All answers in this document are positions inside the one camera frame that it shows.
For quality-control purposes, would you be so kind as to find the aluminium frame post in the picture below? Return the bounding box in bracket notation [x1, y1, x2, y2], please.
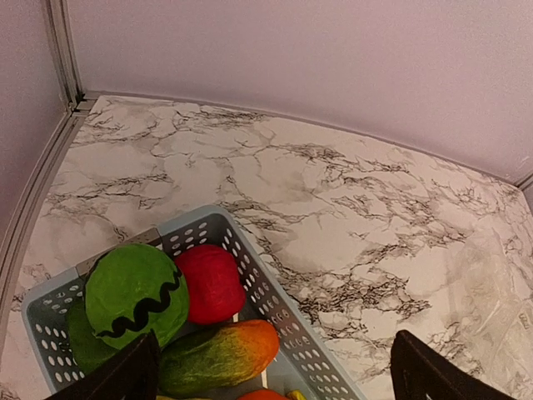
[516, 172, 533, 191]
[1, 1, 94, 283]

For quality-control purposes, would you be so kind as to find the right aluminium frame post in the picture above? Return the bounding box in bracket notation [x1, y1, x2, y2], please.
[516, 172, 533, 191]

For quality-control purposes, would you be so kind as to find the light blue plastic basket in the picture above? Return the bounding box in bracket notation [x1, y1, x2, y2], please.
[22, 205, 365, 399]

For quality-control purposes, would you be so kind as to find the left aluminium frame post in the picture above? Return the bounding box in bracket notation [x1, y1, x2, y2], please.
[1, 1, 94, 283]

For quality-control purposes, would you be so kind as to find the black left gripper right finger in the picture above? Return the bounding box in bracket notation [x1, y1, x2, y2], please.
[391, 330, 511, 400]

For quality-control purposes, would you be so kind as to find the yellow toy banana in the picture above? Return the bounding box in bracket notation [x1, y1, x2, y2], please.
[286, 390, 306, 400]

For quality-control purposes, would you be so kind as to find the dark green toy pepper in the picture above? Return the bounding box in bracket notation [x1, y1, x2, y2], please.
[66, 299, 117, 375]

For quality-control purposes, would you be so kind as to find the red toy apple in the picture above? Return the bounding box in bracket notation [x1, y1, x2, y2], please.
[174, 244, 246, 325]

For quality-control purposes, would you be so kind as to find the green toy watermelon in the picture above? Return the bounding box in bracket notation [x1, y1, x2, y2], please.
[84, 243, 190, 349]

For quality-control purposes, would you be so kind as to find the clear zip top bag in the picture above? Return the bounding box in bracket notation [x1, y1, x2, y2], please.
[448, 233, 532, 399]

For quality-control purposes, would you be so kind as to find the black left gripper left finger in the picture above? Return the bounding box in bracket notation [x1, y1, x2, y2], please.
[48, 332, 161, 400]

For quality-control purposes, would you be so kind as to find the green orange toy mango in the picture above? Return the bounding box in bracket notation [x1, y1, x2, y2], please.
[158, 319, 280, 398]

